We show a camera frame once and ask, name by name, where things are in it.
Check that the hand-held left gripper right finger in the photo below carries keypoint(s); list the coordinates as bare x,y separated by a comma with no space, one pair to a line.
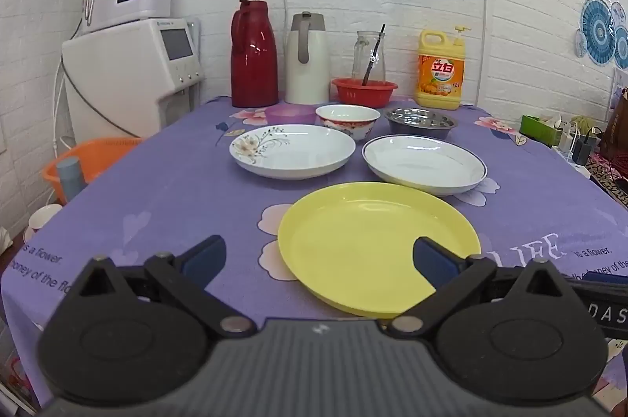
434,261

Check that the yellow detergent bottle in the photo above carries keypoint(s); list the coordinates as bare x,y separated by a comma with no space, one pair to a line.
439,78

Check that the red thermos jug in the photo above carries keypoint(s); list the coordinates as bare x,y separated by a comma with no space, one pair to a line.
254,58

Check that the patterned dark cloth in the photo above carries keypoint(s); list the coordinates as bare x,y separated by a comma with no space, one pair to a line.
611,179

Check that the blue paper fan decoration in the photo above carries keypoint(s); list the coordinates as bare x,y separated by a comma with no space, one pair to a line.
596,29

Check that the purple plastic bowl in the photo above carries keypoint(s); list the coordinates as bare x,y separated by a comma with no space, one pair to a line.
289,115

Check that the white appliance with screen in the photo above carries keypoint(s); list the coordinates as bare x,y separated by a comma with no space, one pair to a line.
117,78

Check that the orange plastic basin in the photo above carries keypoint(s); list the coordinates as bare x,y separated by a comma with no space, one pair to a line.
105,157

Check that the red plastic bowl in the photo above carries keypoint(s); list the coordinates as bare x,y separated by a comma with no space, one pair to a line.
365,93

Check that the small white bowl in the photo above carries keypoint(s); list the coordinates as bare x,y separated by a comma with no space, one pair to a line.
43,220

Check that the stainless steel bowl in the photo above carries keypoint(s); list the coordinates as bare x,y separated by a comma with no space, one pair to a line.
421,122

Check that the dark stirring stick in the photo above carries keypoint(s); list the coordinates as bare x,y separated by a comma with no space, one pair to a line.
374,51

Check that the purple floral tablecloth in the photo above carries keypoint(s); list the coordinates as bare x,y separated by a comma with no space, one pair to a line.
171,191

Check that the white bowl with red pattern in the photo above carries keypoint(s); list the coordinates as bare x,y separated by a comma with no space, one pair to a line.
349,121

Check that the grey cylindrical cup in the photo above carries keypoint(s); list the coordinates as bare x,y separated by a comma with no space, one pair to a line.
69,179

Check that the white power strip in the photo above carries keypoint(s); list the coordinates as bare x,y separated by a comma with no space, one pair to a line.
564,154

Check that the black charger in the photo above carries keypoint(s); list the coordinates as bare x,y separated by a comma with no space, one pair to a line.
584,149

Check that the white thermos jug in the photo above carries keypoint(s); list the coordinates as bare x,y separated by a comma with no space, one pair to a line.
308,63

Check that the green box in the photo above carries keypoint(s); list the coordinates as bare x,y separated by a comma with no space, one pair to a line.
537,130

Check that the brown bag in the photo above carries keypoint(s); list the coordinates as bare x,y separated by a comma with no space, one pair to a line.
615,127

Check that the white plate with blue rim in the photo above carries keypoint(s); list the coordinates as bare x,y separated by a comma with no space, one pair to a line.
422,164

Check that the yellow plastic plate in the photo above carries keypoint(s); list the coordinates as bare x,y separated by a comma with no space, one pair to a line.
358,240

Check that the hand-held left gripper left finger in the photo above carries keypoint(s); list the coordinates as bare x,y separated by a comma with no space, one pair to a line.
205,259

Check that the clear glass jar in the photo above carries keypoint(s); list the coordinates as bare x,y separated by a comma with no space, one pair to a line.
368,54

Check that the white plate with floral print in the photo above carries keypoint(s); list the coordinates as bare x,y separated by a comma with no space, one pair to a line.
294,152

